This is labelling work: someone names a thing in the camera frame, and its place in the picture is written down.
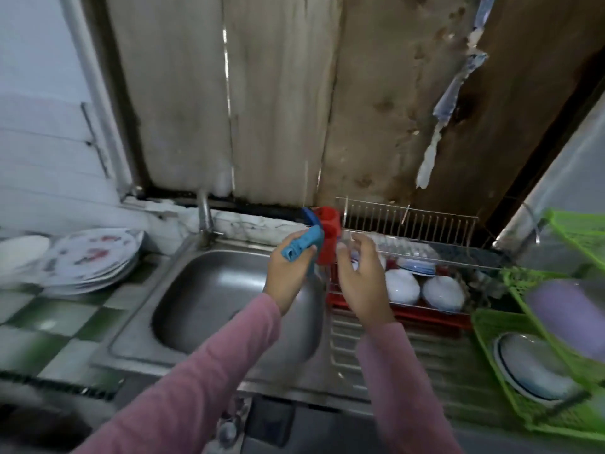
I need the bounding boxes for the person's left hand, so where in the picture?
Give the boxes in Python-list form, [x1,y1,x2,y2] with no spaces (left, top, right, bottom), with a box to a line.
[263,230,321,316]

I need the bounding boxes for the person's right hand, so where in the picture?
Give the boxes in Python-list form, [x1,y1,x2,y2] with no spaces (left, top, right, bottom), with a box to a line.
[335,231,397,333]

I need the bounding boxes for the blue cleaning cloth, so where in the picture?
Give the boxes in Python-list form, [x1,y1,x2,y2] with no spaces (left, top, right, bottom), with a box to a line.
[280,224,327,276]

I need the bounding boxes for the floral plate stack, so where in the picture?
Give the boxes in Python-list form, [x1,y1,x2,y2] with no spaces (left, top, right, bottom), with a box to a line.
[40,231,145,300]

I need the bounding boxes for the purple plastic bowl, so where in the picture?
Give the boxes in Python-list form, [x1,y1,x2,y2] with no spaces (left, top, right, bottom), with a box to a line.
[524,279,605,364]

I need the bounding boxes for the person's left forearm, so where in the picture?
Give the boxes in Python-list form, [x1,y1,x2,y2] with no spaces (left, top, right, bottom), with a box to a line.
[71,293,284,454]

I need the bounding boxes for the person's right forearm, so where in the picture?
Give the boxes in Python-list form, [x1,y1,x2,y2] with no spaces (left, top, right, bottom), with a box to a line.
[356,320,464,454]

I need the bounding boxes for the green checkered tile countertop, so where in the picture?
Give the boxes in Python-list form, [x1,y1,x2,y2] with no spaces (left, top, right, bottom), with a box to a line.
[0,236,170,398]

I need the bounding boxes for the red plastic cutlery cup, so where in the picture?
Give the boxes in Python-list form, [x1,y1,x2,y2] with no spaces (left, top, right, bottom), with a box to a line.
[314,205,343,269]

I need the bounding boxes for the stainless steel sink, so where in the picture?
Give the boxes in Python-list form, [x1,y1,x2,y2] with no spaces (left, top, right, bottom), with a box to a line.
[89,236,523,433]

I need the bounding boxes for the chrome faucet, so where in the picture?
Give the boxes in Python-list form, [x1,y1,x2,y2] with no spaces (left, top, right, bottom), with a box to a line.
[195,189,221,250]

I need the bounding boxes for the tray of small cups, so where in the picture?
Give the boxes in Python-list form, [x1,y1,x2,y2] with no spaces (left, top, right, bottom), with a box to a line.
[216,416,244,450]

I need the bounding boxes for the weathered wooden board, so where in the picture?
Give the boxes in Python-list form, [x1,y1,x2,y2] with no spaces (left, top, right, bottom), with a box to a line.
[83,0,605,244]

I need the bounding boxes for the white hanging cloth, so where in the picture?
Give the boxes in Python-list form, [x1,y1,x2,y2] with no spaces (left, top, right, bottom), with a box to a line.
[414,0,498,192]

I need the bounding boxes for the green plastic shelf rack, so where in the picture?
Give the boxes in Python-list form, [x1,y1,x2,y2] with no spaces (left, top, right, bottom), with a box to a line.
[470,207,605,443]

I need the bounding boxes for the metal wire dish rack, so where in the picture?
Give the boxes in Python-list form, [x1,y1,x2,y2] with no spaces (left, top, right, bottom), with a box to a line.
[326,195,542,329]

